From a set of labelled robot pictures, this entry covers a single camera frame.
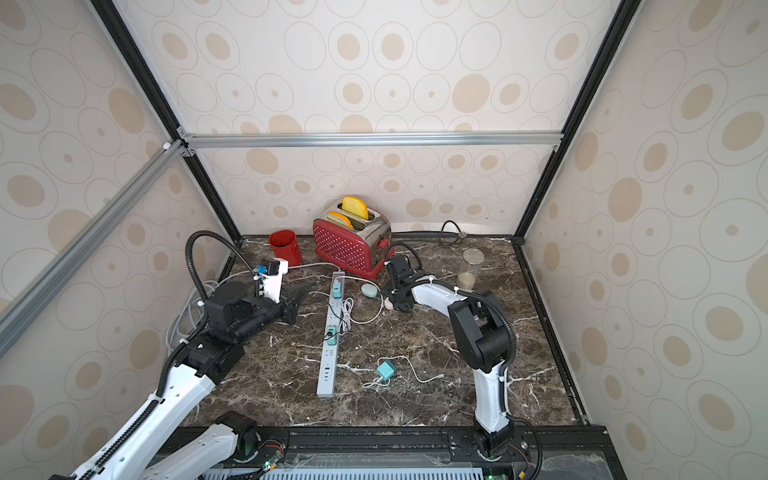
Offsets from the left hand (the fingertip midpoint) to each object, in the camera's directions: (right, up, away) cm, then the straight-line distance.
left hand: (315, 286), depth 70 cm
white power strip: (0, -25, +14) cm, 29 cm away
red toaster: (+5, +13, +27) cm, 31 cm away
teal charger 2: (0, -18, +19) cm, 26 cm away
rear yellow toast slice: (+5, +25, +33) cm, 41 cm away
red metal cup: (-19, +11, +34) cm, 40 cm away
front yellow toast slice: (+1, +20, +28) cm, 35 cm away
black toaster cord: (+42, +23, +54) cm, 73 cm away
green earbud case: (+10, -4, +31) cm, 33 cm away
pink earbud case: (+17, -8, +26) cm, 32 cm away
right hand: (+20, -5, +30) cm, 37 cm away
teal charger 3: (+16, -25, +14) cm, 33 cm away
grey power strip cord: (-46, -1, +37) cm, 60 cm away
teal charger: (0, -3, +27) cm, 28 cm away
